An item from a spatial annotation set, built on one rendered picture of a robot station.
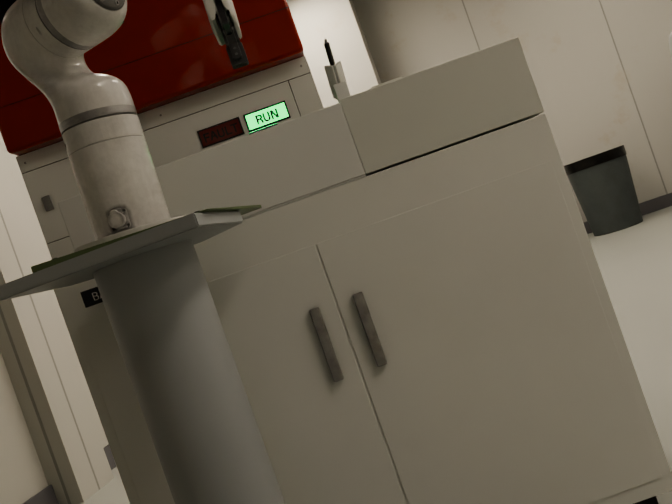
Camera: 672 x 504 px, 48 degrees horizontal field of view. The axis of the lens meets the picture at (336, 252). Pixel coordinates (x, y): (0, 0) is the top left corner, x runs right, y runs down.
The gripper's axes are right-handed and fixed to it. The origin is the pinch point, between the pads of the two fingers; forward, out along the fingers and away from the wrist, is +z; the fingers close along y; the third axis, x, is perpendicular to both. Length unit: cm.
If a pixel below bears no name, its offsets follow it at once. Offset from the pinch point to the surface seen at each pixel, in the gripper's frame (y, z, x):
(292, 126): 0.7, 17.2, 5.3
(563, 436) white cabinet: -14, 86, 33
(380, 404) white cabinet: -10, 70, 4
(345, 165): -1.4, 27.0, 12.1
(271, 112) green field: -57, -11, 2
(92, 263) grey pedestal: 32, 39, -27
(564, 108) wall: -574, -135, 267
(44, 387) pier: -209, 13, -138
